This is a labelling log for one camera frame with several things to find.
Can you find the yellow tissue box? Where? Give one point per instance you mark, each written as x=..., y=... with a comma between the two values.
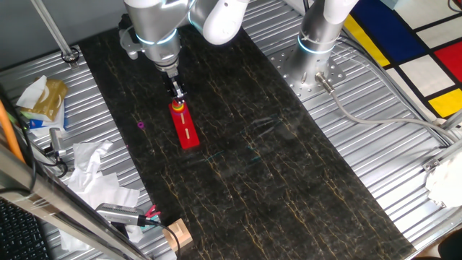
x=52, y=99

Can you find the aluminium profile bar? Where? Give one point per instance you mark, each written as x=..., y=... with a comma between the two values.
x=444, y=155

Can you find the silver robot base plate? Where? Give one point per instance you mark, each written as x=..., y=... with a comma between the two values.
x=279, y=63

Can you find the metal camera pole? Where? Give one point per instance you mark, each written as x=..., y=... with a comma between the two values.
x=50, y=25

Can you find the orange tube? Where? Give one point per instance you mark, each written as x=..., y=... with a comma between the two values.
x=9, y=133

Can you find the white tissue in box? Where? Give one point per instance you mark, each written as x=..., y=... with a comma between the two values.
x=32, y=94

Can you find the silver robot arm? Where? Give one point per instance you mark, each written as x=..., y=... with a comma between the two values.
x=159, y=29

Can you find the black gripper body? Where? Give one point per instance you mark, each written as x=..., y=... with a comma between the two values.
x=173, y=81

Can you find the black marble pattern mat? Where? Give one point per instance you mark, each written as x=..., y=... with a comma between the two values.
x=252, y=180

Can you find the silver depth camera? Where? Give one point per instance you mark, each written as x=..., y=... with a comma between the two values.
x=57, y=139
x=119, y=213

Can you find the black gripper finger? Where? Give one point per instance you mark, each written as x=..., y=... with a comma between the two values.
x=182, y=93
x=173, y=94

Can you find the blue white tissue pack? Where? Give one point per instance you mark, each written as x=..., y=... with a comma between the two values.
x=36, y=124

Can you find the red Hanoi base with pegs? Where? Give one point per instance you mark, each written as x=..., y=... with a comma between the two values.
x=178, y=124

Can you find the small crumpled white paper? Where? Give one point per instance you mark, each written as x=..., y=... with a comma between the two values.
x=88, y=155

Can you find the slotted wooden block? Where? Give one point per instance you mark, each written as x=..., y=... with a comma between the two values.
x=180, y=236

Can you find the large crumpled white paper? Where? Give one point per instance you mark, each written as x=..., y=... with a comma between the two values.
x=101, y=195

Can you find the steel frame bar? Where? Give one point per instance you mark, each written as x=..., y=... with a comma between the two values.
x=54, y=202

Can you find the Mondrian pattern panel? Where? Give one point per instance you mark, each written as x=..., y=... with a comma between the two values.
x=390, y=32

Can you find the pink plastic clip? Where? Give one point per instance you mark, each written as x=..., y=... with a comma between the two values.
x=152, y=212

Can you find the black keyboard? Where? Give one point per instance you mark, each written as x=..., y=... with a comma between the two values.
x=21, y=234

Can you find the teal plastic clip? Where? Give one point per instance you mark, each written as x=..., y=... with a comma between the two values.
x=148, y=224

